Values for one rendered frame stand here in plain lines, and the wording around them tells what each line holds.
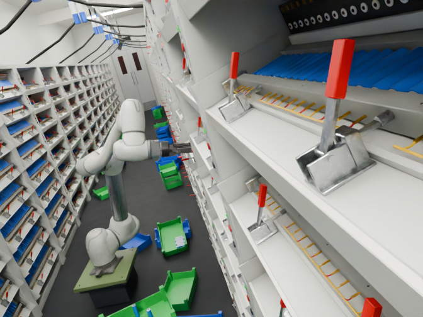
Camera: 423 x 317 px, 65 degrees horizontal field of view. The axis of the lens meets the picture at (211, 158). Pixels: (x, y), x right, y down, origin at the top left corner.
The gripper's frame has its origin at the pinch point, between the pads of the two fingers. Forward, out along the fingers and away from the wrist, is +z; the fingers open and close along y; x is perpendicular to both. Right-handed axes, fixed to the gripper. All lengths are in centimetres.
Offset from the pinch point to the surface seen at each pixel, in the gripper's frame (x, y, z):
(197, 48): -41, -90, -16
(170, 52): -42.3, -20.2, -15.6
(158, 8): -57, -20, -19
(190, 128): -13.1, -20.5, -8.8
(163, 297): 65, -20, -23
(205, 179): 8.3, -22.8, -3.1
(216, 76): -36, -91, -13
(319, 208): -30, -135, -15
